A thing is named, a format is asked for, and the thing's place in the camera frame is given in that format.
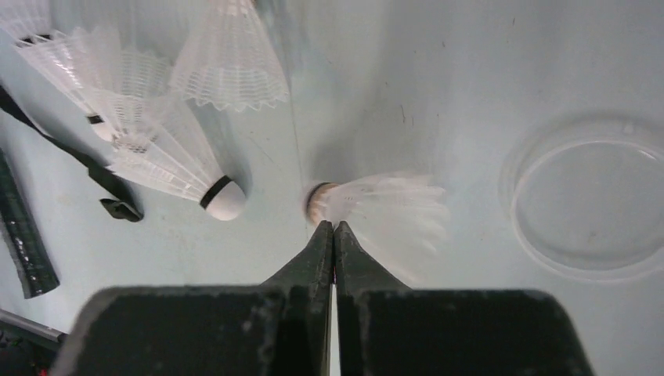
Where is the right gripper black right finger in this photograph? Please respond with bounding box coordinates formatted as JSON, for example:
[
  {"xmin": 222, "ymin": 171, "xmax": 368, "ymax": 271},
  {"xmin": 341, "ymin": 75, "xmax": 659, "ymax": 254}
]
[{"xmin": 334, "ymin": 222, "xmax": 594, "ymax": 375}]

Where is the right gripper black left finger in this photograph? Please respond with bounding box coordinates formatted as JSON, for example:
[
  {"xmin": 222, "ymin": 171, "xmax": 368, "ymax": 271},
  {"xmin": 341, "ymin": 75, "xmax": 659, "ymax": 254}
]
[{"xmin": 51, "ymin": 222, "xmax": 334, "ymax": 375}]

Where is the shuttlecock white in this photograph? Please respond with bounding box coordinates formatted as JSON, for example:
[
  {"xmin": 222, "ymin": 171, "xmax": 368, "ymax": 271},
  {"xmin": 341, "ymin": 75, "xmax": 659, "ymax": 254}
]
[{"xmin": 304, "ymin": 172, "xmax": 450, "ymax": 284}]

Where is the left badminton racket black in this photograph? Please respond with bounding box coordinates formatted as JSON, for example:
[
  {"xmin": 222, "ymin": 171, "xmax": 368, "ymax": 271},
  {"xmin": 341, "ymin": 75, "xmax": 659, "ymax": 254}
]
[{"xmin": 1, "ymin": 154, "xmax": 60, "ymax": 299}]

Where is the shuttlecock under tube mouth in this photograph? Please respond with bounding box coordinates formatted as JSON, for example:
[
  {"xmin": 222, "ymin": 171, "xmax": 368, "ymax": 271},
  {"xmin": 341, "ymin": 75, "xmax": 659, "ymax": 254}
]
[{"xmin": 73, "ymin": 25, "xmax": 247, "ymax": 221}]

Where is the clear plastic tube lid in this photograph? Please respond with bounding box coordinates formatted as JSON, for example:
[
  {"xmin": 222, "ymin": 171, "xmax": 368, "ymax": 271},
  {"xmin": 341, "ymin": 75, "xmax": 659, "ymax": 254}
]
[{"xmin": 498, "ymin": 111, "xmax": 663, "ymax": 283}]

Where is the shuttlecock right middle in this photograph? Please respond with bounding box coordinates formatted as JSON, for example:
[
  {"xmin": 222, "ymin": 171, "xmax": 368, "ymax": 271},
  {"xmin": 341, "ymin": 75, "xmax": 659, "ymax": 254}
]
[{"xmin": 169, "ymin": 1, "xmax": 290, "ymax": 112}]

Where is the shuttlecock behind tube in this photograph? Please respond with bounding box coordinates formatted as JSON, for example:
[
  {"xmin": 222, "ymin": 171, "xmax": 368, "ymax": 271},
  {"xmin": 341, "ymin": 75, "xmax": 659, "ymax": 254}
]
[{"xmin": 1, "ymin": 0, "xmax": 114, "ymax": 142}]

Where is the black bag strap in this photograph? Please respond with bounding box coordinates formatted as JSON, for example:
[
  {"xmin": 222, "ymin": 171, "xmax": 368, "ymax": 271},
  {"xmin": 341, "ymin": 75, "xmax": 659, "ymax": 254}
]
[{"xmin": 0, "ymin": 85, "xmax": 145, "ymax": 223}]

